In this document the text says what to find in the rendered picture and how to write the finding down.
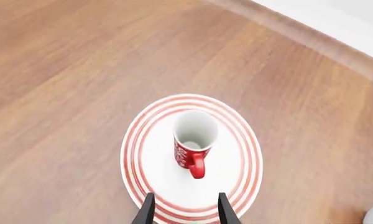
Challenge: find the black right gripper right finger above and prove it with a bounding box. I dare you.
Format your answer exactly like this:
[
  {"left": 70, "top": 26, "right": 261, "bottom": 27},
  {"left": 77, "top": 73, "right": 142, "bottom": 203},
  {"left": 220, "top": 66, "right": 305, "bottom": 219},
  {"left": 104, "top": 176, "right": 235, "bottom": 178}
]
[{"left": 218, "top": 192, "right": 241, "bottom": 224}]

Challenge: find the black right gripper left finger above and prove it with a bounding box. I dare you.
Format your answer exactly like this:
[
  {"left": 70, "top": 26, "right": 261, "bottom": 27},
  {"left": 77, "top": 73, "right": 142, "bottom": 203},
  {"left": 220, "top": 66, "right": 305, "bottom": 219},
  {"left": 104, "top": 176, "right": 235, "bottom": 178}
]
[{"left": 130, "top": 192, "right": 156, "bottom": 224}]

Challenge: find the white plate with red rings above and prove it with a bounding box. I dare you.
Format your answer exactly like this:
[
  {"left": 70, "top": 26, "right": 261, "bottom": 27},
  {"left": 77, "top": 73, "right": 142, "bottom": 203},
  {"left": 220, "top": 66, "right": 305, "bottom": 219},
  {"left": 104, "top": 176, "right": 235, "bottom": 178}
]
[{"left": 119, "top": 93, "right": 264, "bottom": 224}]

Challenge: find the red mug with white print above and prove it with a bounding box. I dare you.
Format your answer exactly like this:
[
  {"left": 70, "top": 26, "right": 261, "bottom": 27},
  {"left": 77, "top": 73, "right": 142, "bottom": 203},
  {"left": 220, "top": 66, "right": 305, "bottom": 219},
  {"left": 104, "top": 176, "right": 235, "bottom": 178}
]
[{"left": 172, "top": 109, "right": 219, "bottom": 180}]

